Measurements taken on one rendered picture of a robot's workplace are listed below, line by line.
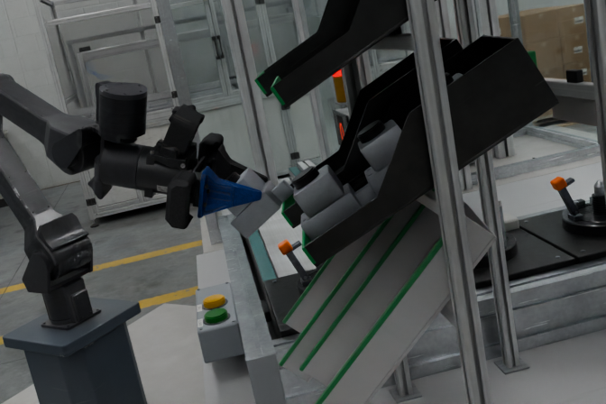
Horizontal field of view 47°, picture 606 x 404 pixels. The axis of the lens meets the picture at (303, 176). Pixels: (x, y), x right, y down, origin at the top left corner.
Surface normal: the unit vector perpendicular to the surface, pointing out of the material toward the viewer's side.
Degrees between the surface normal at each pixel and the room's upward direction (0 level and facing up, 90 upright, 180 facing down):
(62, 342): 0
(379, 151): 90
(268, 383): 90
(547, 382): 0
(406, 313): 90
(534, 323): 90
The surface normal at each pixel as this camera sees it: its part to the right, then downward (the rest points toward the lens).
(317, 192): 0.00, 0.22
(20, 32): 0.22, 0.17
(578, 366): -0.18, -0.96
